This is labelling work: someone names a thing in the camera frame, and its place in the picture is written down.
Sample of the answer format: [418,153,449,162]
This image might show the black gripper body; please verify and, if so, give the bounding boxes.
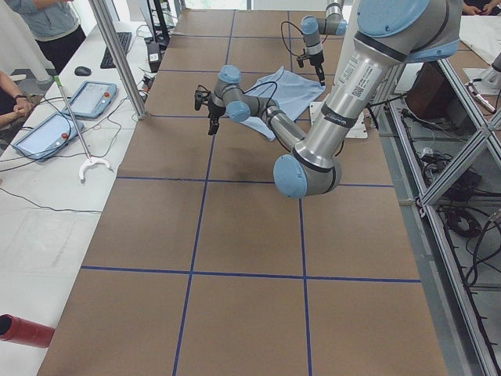
[207,99,226,136]
[309,53,326,86]

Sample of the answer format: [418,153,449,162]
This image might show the light blue t-shirt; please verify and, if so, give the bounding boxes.
[227,67,325,142]

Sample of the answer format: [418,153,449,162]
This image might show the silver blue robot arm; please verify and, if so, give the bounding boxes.
[297,0,348,86]
[195,1,463,198]

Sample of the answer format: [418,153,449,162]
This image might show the seated person forearm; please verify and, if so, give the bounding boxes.
[1,71,34,128]

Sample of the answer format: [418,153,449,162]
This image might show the black keyboard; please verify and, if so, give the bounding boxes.
[99,31,133,70]

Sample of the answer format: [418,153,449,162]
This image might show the blue teach pendant far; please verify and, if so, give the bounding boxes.
[69,81,117,119]

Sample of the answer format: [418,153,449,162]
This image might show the blue teach pendant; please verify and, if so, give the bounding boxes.
[13,114,84,161]
[69,81,117,119]

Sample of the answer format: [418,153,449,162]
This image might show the black computer mouse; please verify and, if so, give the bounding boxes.
[74,66,92,77]

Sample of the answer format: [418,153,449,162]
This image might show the white reacher grabber stick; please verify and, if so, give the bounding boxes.
[54,75,113,183]

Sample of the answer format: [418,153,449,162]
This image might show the blue teach pendant near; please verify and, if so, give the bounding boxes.
[13,114,84,161]

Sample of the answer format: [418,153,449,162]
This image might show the person in blue shirt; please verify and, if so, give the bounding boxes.
[6,0,86,74]

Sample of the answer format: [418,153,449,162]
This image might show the red cylinder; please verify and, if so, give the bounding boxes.
[1,314,55,349]

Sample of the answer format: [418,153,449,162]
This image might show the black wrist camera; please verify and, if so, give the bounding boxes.
[194,85,211,111]
[296,55,308,68]

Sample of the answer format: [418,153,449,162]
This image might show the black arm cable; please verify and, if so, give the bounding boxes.
[242,80,279,113]

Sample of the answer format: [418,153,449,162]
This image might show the aluminium frame post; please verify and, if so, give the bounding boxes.
[89,0,146,120]

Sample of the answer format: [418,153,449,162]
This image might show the aluminium side rack frame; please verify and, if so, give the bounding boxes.
[369,51,500,375]

